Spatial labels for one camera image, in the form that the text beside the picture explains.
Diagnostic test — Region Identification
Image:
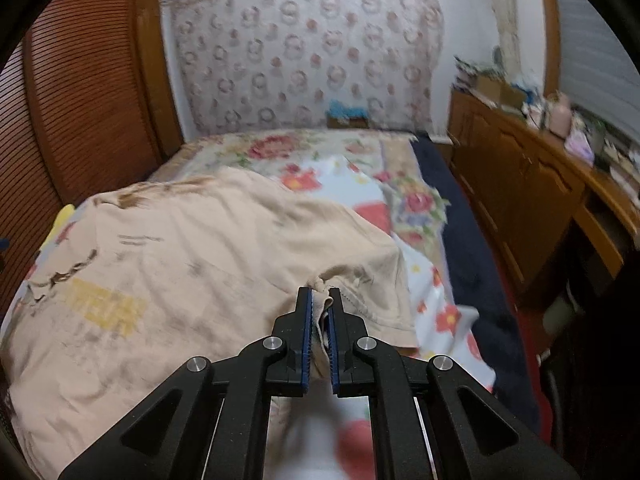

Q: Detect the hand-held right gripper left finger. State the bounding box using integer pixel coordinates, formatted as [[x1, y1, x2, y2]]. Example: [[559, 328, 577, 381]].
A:
[[59, 286, 315, 480]]

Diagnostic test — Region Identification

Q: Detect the cream curtain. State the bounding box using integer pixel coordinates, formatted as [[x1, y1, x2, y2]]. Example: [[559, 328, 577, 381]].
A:
[[492, 0, 524, 86]]

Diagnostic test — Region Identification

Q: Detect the floral pillow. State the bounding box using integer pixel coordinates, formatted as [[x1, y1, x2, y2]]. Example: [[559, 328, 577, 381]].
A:
[[149, 129, 451, 247]]

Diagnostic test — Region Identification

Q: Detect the wooden sideboard cabinet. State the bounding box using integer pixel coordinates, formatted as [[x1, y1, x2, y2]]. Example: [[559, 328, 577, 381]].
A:
[[445, 85, 640, 302]]

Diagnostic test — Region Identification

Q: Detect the wooden louvered wardrobe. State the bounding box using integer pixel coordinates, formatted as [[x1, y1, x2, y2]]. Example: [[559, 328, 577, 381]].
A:
[[0, 0, 184, 322]]

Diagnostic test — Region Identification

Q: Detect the cardboard box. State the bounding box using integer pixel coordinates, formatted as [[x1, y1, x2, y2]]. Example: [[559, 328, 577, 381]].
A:
[[472, 74, 504, 104]]

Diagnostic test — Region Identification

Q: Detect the wooden window frame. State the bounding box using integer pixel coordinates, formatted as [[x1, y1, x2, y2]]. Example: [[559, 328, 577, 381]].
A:
[[534, 0, 564, 102]]

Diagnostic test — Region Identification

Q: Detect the blue cloth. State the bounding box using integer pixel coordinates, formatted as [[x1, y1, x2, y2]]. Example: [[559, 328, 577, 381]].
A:
[[326, 100, 369, 119]]

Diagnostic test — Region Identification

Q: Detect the ring patterned headboard cloth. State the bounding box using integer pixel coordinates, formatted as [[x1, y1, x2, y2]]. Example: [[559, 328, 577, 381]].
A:
[[162, 0, 446, 136]]

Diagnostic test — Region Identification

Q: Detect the dark blue bed sheet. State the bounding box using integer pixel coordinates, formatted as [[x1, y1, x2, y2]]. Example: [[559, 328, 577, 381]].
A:
[[410, 132, 544, 436]]

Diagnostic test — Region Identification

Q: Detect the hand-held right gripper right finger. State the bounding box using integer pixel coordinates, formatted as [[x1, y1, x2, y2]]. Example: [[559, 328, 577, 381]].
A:
[[327, 287, 581, 480]]

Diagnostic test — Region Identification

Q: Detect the beige t-shirt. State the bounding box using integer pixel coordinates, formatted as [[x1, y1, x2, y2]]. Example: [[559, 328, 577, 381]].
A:
[[0, 166, 419, 472]]

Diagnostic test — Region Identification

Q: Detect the white fruit flower printed sheet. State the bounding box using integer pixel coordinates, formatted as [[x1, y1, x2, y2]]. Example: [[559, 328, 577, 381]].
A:
[[0, 154, 497, 480]]

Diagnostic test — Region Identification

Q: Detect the purple bag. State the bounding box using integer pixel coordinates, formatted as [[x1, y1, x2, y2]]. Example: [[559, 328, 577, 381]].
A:
[[565, 127, 596, 166]]

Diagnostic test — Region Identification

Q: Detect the pink thermos jug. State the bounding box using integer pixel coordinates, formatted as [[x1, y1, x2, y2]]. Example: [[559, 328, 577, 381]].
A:
[[550, 91, 574, 139]]

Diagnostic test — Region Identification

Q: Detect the grey window blind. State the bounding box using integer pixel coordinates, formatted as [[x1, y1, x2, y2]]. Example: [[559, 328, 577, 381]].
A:
[[555, 0, 640, 122]]

